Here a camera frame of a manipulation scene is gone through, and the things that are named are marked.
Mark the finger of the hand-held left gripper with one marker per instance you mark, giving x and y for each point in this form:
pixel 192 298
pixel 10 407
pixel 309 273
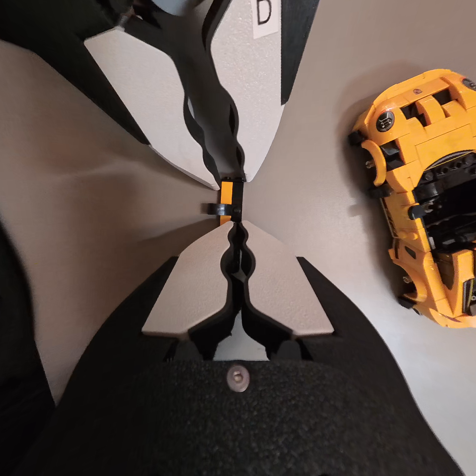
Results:
pixel 253 74
pixel 141 81

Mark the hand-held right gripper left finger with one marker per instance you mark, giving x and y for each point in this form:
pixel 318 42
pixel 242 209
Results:
pixel 189 290

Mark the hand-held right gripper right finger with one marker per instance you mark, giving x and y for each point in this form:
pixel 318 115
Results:
pixel 286 290

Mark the yellow lego car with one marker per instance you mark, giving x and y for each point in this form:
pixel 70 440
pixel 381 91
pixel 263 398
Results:
pixel 427 148

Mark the black and yellow lego strip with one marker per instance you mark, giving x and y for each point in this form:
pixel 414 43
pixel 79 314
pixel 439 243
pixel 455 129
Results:
pixel 226 193

